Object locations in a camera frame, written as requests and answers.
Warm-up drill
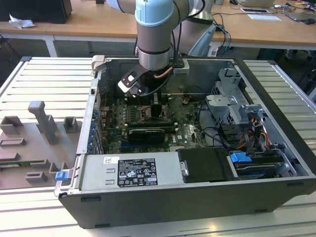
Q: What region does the coloured power wire bundle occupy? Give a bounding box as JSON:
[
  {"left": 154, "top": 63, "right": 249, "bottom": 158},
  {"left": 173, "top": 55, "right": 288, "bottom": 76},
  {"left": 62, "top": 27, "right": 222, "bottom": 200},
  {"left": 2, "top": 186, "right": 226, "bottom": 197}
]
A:
[{"left": 241, "top": 118, "right": 271, "bottom": 152}]

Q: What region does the blue hanging cable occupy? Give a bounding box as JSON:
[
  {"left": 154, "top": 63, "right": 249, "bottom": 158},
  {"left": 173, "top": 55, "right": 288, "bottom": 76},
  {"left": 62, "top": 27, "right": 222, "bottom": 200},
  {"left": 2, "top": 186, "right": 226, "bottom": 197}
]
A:
[{"left": 216, "top": 23, "right": 232, "bottom": 58}]

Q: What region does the silver metal drive cage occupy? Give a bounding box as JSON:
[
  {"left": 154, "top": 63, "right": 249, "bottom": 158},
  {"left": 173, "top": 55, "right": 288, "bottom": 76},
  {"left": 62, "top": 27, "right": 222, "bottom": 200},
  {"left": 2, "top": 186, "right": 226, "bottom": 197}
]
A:
[{"left": 204, "top": 67, "right": 269, "bottom": 126}]

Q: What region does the flat tablet device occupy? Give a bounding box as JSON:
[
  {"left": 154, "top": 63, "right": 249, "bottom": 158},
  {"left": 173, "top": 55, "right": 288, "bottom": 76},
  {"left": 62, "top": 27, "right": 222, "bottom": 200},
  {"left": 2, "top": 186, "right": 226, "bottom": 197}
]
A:
[{"left": 240, "top": 7, "right": 270, "bottom": 14}]

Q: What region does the black box on desk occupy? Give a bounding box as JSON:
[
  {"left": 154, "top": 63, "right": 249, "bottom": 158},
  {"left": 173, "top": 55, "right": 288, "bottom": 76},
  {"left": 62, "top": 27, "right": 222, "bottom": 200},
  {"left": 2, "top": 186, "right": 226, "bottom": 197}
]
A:
[{"left": 0, "top": 0, "right": 73, "bottom": 25}]

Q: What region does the dark grey laptop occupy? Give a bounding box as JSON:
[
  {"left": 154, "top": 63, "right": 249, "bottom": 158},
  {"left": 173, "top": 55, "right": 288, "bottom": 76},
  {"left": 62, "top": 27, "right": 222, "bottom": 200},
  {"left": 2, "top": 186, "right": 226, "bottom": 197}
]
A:
[{"left": 283, "top": 10, "right": 316, "bottom": 22}]

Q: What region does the grey case latch handle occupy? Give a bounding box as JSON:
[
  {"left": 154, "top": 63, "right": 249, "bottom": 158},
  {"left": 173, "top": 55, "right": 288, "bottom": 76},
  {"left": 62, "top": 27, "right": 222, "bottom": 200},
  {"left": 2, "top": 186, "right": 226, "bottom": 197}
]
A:
[{"left": 90, "top": 54, "right": 107, "bottom": 73}]

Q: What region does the black disk drive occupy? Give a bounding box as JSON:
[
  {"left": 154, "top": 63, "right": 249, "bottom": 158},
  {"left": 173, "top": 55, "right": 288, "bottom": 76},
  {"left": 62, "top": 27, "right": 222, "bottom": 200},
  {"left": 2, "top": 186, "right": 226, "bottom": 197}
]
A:
[{"left": 232, "top": 154, "right": 283, "bottom": 180}]

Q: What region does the black graphics card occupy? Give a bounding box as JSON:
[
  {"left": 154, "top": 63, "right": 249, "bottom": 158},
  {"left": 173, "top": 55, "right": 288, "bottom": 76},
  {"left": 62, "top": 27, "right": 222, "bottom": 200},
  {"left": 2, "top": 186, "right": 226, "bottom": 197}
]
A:
[{"left": 127, "top": 128, "right": 166, "bottom": 145}]

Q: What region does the white wrist camera black face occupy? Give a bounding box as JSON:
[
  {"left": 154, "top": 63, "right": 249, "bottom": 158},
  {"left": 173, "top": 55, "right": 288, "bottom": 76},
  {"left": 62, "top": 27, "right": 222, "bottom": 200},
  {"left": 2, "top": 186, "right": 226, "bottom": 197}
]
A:
[{"left": 117, "top": 70, "right": 142, "bottom": 96}]

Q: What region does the green RAM stick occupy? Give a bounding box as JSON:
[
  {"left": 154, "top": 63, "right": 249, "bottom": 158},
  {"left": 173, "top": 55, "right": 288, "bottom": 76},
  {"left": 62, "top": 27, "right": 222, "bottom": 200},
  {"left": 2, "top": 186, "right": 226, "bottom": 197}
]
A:
[{"left": 0, "top": 160, "right": 47, "bottom": 167}]

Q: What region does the crumpled white paper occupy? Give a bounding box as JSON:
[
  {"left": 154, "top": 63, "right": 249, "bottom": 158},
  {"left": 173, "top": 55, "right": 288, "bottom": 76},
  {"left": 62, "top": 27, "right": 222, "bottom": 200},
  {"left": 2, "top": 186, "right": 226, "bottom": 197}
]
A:
[{"left": 8, "top": 13, "right": 36, "bottom": 30}]

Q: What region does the long wooden desk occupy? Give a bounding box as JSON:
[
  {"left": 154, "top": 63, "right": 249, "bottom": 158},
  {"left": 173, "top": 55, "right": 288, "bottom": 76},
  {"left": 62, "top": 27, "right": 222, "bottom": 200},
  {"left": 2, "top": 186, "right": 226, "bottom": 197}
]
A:
[{"left": 0, "top": 0, "right": 316, "bottom": 58}]

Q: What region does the black plastic air shroud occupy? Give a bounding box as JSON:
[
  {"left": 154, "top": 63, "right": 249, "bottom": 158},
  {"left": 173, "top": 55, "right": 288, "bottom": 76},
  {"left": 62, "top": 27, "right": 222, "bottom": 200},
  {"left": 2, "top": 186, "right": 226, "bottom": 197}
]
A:
[{"left": 177, "top": 147, "right": 238, "bottom": 184}]

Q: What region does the grey parts rack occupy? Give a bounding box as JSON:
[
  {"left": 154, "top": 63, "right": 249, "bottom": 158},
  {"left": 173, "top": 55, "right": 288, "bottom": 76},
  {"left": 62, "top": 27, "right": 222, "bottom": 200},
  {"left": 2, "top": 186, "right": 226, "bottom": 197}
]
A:
[{"left": 0, "top": 100, "right": 84, "bottom": 191}]

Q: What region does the black open PC case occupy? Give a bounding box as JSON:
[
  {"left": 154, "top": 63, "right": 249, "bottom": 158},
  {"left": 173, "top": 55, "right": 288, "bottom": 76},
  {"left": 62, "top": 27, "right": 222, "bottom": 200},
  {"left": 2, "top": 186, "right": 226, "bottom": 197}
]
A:
[{"left": 54, "top": 54, "right": 316, "bottom": 229}]

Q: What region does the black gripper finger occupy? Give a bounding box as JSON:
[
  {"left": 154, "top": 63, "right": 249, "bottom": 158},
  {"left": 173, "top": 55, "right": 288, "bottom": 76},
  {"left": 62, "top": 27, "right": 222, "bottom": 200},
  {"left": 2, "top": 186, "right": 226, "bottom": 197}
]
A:
[{"left": 151, "top": 94, "right": 162, "bottom": 119}]

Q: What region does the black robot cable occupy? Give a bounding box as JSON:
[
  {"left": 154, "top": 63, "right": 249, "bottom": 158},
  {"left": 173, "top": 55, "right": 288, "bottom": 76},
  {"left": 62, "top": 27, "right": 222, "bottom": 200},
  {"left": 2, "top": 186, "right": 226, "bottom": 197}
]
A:
[{"left": 139, "top": 21, "right": 185, "bottom": 97}]

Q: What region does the small blue plastic latch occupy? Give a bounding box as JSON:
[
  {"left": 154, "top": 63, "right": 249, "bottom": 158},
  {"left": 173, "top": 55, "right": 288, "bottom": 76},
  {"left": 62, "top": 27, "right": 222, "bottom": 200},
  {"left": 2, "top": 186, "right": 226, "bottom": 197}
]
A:
[{"left": 55, "top": 171, "right": 69, "bottom": 182}]

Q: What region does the green motherboard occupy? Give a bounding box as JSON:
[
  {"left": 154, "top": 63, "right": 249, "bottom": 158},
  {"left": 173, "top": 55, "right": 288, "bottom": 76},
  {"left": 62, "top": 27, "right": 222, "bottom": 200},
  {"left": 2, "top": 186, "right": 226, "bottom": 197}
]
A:
[{"left": 103, "top": 95, "right": 211, "bottom": 154}]

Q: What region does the CPU socket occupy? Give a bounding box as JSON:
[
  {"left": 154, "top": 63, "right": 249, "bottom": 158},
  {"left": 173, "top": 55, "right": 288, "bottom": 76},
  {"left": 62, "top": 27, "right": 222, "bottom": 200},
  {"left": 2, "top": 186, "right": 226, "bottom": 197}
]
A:
[{"left": 139, "top": 104, "right": 171, "bottom": 123}]

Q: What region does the black RAM slot bank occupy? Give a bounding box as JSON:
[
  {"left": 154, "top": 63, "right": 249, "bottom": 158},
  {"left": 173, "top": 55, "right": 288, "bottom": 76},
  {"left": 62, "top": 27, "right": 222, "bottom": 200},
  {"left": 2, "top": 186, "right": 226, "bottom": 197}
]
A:
[
  {"left": 125, "top": 93, "right": 173, "bottom": 106},
  {"left": 125, "top": 120, "right": 179, "bottom": 132}
]

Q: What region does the white paper sheet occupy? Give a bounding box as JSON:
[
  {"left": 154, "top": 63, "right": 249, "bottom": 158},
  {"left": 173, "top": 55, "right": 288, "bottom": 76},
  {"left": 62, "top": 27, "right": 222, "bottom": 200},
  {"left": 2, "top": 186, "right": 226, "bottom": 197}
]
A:
[{"left": 247, "top": 13, "right": 282, "bottom": 22}]

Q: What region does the blue disk carrier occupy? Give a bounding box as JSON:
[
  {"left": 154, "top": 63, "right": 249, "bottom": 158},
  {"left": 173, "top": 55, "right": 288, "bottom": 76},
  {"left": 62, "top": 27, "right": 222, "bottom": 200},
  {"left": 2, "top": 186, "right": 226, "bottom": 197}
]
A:
[{"left": 229, "top": 151, "right": 253, "bottom": 164}]

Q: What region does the black data cable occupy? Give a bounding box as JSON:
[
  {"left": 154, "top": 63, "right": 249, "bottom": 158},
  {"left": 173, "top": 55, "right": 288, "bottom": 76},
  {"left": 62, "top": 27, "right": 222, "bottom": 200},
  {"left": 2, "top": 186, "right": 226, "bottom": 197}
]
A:
[{"left": 197, "top": 100, "right": 234, "bottom": 152}]

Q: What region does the silver power supply unit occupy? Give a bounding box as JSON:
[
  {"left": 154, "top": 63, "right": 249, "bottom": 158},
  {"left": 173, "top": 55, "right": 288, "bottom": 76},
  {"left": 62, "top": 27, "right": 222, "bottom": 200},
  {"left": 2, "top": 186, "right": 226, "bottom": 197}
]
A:
[{"left": 79, "top": 151, "right": 186, "bottom": 191}]

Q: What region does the black power supply label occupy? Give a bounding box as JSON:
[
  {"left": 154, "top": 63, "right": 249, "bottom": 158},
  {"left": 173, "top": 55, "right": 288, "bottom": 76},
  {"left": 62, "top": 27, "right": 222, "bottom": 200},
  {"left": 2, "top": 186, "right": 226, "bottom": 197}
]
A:
[{"left": 118, "top": 158, "right": 157, "bottom": 188}]

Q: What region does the black bracket wrist camera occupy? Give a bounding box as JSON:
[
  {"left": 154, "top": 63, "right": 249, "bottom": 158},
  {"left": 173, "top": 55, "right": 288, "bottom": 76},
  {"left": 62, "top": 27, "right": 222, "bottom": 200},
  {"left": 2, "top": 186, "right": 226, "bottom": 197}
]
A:
[{"left": 172, "top": 57, "right": 191, "bottom": 76}]

